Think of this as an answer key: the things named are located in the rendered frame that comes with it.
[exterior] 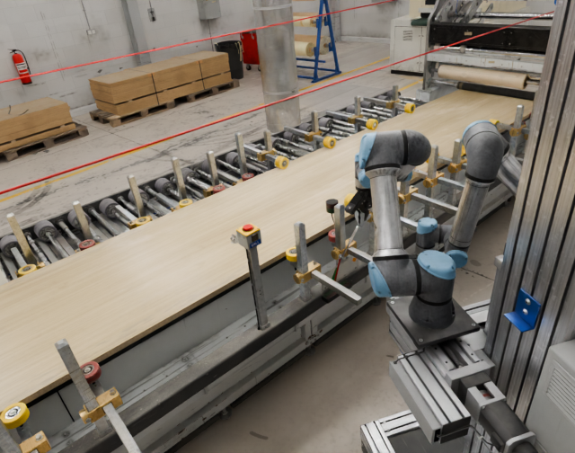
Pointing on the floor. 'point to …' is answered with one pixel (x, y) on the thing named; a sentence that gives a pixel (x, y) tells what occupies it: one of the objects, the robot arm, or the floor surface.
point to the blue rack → (319, 48)
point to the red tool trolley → (250, 48)
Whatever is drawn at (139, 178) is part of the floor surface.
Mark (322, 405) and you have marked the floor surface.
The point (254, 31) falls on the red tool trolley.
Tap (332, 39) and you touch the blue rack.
